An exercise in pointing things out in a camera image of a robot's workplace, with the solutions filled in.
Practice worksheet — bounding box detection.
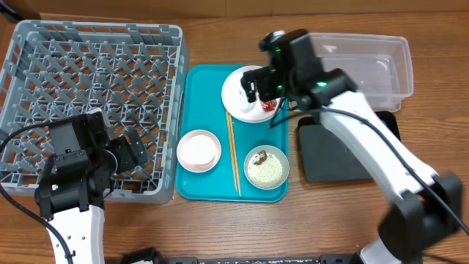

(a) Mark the right wooden chopstick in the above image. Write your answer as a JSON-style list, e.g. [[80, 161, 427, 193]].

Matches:
[[226, 111, 242, 197]]

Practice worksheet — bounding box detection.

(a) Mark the grey-green bowl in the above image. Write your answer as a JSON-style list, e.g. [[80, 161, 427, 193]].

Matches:
[[243, 145, 289, 190]]

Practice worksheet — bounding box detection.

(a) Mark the cooked white rice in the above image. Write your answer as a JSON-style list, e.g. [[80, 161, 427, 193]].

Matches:
[[248, 151, 283, 188]]

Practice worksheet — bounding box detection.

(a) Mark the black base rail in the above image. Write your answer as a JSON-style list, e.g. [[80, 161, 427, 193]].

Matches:
[[106, 247, 355, 264]]

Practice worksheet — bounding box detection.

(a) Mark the wooden chopstick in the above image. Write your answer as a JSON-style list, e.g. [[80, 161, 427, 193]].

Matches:
[[226, 111, 242, 197], [226, 111, 238, 192]]

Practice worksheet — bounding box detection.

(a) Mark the black waste tray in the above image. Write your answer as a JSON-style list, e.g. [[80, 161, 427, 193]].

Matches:
[[297, 110, 402, 184]]

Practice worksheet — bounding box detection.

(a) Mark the grey dish rack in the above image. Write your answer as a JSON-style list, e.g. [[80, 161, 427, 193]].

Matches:
[[1, 20, 189, 204]]

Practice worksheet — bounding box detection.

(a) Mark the clear plastic bin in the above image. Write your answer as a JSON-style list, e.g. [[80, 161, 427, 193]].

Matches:
[[309, 33, 414, 112]]

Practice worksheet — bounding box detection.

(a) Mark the teal serving tray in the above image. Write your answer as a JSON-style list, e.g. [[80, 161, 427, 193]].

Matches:
[[175, 65, 289, 202]]

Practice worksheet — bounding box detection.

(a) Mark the pink shallow bowl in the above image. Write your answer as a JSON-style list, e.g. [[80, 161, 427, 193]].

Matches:
[[177, 130, 221, 173]]

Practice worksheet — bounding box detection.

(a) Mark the white tissue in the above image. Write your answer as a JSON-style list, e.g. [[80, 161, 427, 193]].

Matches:
[[239, 88, 258, 113]]

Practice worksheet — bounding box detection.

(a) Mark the red snack wrapper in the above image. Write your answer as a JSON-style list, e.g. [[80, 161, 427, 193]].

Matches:
[[260, 99, 278, 113]]

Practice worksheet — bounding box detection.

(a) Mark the large white plate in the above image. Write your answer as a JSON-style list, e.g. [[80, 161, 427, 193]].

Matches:
[[221, 65, 280, 123]]

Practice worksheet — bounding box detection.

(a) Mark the white small cup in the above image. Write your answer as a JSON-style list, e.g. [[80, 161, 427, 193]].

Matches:
[[184, 135, 216, 165]]

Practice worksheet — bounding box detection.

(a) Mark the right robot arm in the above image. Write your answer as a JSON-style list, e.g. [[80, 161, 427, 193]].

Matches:
[[241, 29, 467, 263]]

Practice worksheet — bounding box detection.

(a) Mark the brown meat piece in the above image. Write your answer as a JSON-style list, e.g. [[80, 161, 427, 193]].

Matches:
[[253, 150, 267, 165]]

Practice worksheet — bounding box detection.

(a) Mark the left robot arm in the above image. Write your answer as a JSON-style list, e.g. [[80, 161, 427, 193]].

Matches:
[[34, 109, 149, 263]]

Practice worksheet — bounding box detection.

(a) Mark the left wooden chopstick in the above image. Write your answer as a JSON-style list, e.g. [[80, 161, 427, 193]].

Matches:
[[226, 111, 238, 192]]

